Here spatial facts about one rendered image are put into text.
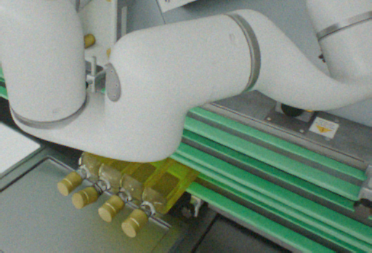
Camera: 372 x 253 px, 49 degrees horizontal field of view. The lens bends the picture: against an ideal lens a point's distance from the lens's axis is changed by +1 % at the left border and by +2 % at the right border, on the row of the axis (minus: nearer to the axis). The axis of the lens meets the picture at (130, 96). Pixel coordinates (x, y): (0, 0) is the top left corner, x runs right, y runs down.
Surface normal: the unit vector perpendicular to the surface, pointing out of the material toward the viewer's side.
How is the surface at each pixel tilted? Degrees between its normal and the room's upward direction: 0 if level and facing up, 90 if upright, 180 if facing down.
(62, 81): 69
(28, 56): 33
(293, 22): 0
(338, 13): 19
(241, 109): 90
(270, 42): 64
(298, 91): 27
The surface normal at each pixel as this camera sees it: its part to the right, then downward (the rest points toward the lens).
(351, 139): 0.04, -0.85
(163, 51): 0.16, -0.40
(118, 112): -0.66, 0.48
